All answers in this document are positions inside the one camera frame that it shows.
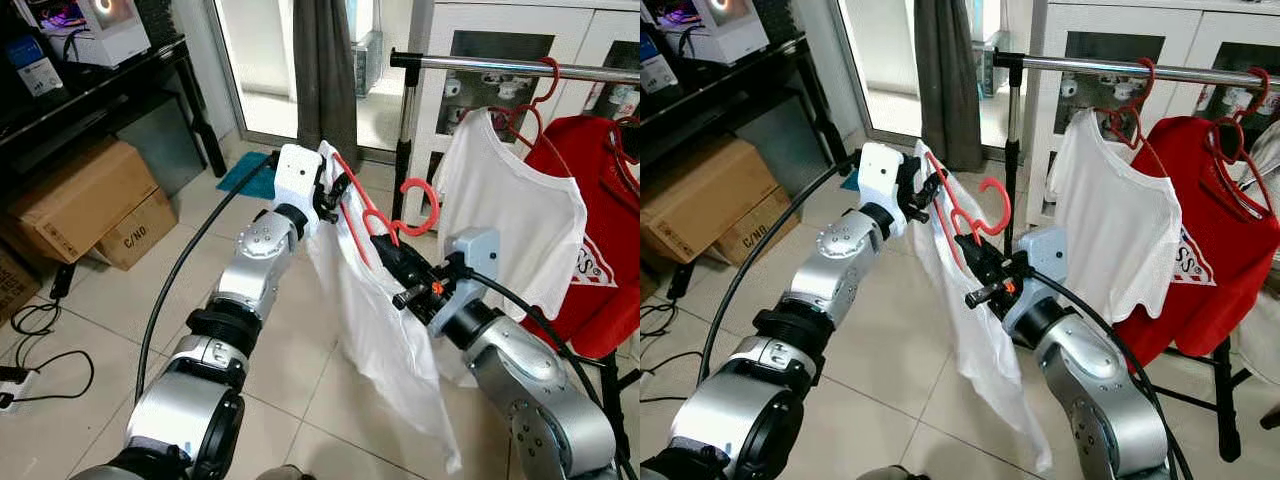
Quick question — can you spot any pale blue right wrist camera mount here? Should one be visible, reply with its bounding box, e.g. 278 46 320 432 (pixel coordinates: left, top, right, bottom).
425 227 501 336
1003 225 1069 336

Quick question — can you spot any large cardboard box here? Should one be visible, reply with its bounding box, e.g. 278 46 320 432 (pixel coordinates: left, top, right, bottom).
8 138 161 263
640 135 771 236

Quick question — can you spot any black desk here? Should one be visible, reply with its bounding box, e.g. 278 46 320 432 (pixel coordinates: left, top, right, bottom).
640 35 851 201
0 35 229 206

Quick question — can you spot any white computer case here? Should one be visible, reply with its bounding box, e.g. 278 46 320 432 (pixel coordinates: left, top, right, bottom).
25 0 153 69
645 0 771 66

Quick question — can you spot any white blue product box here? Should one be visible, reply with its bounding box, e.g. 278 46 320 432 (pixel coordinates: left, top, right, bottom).
640 35 679 94
5 35 66 98

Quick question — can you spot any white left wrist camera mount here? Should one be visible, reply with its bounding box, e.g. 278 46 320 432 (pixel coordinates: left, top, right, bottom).
857 142 906 211
272 143 326 213

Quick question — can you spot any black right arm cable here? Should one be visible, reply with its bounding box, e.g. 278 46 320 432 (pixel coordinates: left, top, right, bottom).
1030 268 1196 480
462 268 641 480

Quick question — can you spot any plain brown cardboard box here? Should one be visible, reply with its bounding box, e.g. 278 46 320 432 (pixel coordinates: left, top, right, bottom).
0 243 43 326

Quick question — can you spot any grey curtain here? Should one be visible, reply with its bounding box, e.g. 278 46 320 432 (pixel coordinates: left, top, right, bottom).
293 0 361 166
913 0 986 171

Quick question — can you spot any grey board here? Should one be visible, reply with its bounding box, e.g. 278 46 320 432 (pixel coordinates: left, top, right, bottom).
735 95 831 191
115 95 216 196

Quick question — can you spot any red t-shirt white print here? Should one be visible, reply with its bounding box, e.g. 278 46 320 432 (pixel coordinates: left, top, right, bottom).
520 115 641 359
1112 115 1280 369

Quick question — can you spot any beige hanging garment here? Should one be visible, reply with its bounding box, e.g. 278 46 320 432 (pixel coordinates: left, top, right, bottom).
1240 120 1280 386

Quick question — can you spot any black floor cable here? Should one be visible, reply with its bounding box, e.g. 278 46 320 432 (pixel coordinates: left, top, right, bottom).
640 300 706 406
0 300 96 406

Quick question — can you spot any small printed cardboard box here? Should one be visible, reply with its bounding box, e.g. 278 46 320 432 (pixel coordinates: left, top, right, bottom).
715 185 796 266
95 188 179 271

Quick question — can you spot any grey outdoor unit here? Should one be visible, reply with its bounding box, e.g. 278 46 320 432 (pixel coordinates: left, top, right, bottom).
980 30 1011 98
352 30 386 98

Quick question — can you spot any glass sliding door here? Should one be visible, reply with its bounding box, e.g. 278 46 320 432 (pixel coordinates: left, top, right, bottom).
205 0 426 161
825 0 1046 161

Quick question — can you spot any white power strip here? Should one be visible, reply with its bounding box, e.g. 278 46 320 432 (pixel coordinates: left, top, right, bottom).
0 367 39 413

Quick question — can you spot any metal clothes rack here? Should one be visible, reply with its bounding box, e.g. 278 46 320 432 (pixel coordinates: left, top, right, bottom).
388 48 641 480
992 48 1280 466

